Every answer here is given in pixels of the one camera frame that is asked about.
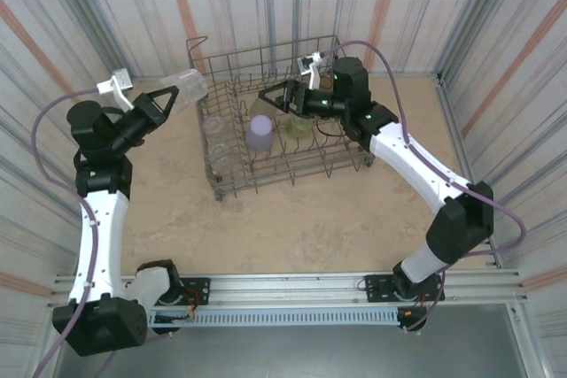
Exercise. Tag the clear plastic tumbler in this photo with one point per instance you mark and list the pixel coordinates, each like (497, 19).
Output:
(215, 123)
(188, 88)

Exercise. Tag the yellow-green translucent cup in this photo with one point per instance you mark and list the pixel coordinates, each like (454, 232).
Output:
(299, 128)

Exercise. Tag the pale green frosted cup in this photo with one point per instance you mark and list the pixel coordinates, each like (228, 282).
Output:
(259, 108)

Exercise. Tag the lavender plastic cup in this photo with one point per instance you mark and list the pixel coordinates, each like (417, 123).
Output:
(260, 134)

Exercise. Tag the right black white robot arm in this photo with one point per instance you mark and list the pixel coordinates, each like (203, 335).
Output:
(412, 161)

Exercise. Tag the grey metal panel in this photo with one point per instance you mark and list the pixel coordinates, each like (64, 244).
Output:
(288, 351)

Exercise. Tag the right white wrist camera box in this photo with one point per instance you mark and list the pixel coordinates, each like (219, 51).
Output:
(308, 63)

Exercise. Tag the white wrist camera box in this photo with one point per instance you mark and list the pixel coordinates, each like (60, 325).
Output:
(308, 63)
(119, 81)

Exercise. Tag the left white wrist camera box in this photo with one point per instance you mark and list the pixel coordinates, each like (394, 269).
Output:
(119, 81)

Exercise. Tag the aluminium mounting rail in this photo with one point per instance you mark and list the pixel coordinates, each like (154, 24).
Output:
(288, 289)

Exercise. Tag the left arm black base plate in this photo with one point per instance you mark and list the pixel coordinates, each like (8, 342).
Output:
(199, 289)

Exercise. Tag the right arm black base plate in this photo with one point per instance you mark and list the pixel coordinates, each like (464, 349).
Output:
(376, 289)

